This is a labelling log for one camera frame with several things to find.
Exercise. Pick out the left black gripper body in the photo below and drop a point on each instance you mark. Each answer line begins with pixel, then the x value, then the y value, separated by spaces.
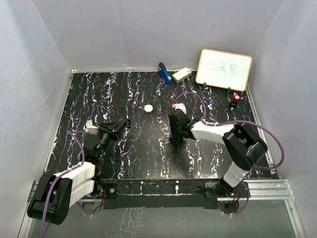
pixel 111 134

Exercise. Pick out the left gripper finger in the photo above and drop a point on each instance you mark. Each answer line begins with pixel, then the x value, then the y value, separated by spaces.
pixel 119 129
pixel 113 124

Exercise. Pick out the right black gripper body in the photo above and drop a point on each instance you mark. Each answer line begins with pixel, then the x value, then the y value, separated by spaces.
pixel 176 131

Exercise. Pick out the white earbud charging case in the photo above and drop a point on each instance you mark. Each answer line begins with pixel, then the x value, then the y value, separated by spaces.
pixel 148 108

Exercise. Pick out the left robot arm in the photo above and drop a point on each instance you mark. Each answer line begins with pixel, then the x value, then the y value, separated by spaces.
pixel 55 194

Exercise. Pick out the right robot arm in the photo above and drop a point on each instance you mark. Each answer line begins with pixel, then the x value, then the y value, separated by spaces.
pixel 244 145

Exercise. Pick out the white staple box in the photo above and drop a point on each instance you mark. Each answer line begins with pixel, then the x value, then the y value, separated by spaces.
pixel 181 75

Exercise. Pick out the blue stapler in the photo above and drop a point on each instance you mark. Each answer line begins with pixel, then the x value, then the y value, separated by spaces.
pixel 164 73

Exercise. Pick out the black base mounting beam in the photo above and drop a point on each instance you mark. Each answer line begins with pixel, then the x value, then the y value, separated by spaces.
pixel 166 193

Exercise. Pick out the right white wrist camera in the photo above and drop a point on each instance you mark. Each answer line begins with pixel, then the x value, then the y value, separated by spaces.
pixel 180 106

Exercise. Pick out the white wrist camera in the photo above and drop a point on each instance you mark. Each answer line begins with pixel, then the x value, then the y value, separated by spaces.
pixel 90 127
pixel 180 106

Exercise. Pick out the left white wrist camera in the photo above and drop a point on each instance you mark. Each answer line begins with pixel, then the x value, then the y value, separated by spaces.
pixel 90 127

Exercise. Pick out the small whiteboard yellow frame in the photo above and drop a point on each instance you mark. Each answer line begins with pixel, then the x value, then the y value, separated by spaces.
pixel 223 70

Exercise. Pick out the aluminium rail frame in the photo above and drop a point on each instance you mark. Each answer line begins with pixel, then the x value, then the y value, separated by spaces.
pixel 144 151

